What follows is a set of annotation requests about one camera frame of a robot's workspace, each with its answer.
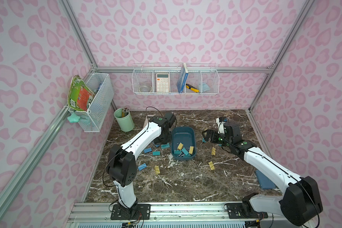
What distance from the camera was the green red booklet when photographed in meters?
0.68

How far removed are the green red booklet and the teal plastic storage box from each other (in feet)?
1.84

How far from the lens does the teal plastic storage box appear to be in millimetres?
944

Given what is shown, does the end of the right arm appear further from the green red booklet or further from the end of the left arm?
the green red booklet
